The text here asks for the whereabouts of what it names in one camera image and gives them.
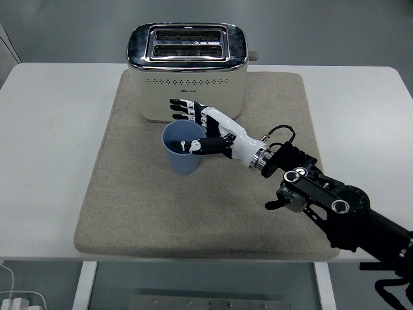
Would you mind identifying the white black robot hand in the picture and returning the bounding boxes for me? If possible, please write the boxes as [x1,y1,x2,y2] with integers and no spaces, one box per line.
[168,98,268,168]

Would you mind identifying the blue ribbed plastic cup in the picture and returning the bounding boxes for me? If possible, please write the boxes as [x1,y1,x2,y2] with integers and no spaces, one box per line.
[161,119,207,177]

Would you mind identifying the white chrome two-slot toaster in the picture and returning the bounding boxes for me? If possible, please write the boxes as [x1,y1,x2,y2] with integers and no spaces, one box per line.
[125,22,259,125]

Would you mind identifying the beige fabric mat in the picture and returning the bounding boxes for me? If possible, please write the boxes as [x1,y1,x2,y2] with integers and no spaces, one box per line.
[73,70,342,261]

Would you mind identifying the white table leg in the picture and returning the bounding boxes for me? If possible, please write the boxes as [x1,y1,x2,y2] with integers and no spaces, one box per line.
[71,261,98,310]
[314,262,337,310]

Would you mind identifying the grey panel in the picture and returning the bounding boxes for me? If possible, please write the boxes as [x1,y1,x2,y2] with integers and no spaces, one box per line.
[0,22,23,87]

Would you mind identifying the white power strip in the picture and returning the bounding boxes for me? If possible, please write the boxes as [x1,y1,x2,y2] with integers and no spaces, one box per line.
[0,290,49,310]

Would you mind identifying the white power cable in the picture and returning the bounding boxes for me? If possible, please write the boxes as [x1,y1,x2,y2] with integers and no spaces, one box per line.
[0,260,16,301]

